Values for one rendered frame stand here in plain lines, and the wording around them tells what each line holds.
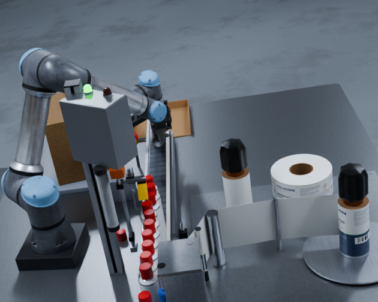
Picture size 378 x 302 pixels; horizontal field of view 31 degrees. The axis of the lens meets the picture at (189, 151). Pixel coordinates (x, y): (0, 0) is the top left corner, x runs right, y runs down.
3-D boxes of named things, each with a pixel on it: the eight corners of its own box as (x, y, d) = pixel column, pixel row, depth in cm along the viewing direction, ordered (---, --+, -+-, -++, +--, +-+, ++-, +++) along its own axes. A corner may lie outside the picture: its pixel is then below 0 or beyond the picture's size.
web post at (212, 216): (227, 266, 211) (219, 216, 202) (212, 268, 211) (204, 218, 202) (225, 257, 215) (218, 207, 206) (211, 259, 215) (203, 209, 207)
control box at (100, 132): (118, 171, 190) (105, 108, 181) (72, 160, 199) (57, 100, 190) (140, 153, 197) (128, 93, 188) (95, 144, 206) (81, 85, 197)
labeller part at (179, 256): (201, 271, 170) (201, 268, 170) (157, 277, 171) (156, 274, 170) (199, 238, 182) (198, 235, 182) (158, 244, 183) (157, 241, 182)
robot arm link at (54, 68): (63, 56, 212) (174, 101, 246) (46, 49, 220) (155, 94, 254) (50, 91, 212) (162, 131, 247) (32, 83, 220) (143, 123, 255)
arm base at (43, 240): (69, 253, 229) (62, 229, 224) (26, 255, 232) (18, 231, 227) (80, 226, 242) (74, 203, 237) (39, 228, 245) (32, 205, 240)
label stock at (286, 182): (313, 183, 245) (311, 148, 238) (345, 210, 229) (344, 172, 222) (263, 201, 240) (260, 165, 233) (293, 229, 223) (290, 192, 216)
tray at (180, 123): (191, 135, 303) (189, 127, 301) (132, 143, 304) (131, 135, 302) (189, 106, 329) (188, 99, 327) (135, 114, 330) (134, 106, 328)
